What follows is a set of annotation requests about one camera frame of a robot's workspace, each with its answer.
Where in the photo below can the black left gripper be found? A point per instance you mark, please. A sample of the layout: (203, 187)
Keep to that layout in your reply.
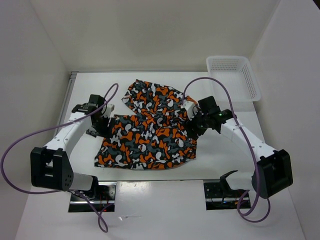
(105, 131)

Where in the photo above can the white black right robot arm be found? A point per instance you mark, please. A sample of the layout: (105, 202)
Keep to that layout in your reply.
(272, 168)

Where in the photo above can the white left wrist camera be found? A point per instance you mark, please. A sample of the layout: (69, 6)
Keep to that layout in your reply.
(107, 111)

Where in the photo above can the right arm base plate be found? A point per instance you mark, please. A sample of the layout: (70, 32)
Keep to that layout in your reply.
(217, 199)

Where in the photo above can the white plastic basket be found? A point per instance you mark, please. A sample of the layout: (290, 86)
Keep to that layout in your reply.
(237, 75)

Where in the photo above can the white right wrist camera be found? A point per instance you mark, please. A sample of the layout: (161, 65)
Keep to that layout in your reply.
(191, 109)

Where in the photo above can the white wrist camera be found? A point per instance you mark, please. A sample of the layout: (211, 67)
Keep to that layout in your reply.
(107, 111)
(191, 109)

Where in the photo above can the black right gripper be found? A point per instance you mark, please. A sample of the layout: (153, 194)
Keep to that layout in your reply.
(191, 125)

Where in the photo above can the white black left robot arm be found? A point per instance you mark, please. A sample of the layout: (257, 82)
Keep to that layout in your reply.
(50, 164)

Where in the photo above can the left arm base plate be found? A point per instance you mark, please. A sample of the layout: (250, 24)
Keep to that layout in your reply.
(103, 200)

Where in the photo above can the orange camouflage shorts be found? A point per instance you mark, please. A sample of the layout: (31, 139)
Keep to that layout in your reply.
(154, 137)

